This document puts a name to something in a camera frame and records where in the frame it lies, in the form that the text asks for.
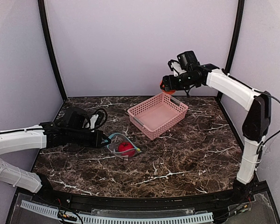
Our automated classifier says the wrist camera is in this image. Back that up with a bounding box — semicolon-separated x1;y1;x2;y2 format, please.
84;108;108;132
168;59;186;77

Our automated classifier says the clear acrylic plate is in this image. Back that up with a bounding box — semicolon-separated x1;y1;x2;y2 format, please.
91;208;195;219

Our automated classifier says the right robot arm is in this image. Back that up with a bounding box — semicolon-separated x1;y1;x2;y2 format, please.
160;51;276;203

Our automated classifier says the pink plastic basket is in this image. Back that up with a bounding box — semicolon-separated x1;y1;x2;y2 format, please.
127;92;189;140

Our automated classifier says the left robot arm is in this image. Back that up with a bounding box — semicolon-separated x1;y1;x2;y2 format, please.
0;107;111;194

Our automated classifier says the black corner post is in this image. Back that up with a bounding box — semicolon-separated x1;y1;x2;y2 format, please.
216;0;245;101
37;0;68;102

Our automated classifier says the orange toy fruit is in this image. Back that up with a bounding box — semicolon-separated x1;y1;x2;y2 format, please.
159;80;176;95

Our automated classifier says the black front frame rail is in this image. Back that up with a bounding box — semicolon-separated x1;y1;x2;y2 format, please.
33;190;254;212

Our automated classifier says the white slotted cable duct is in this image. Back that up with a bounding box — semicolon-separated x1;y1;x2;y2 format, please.
20;200;214;224

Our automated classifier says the red toy fruit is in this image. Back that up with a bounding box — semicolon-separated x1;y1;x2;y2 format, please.
118;142;135;157

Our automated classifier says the right black corner post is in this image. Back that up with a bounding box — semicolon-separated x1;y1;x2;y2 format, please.
216;0;245;101

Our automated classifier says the left black corner post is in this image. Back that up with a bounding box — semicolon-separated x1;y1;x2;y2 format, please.
37;0;68;102

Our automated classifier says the clear zip top bag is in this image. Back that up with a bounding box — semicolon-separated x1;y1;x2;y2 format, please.
107;133;142;159

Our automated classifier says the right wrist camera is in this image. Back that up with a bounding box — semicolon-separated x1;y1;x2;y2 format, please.
168;59;186;77

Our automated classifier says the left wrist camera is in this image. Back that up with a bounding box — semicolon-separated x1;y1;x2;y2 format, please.
84;108;108;132

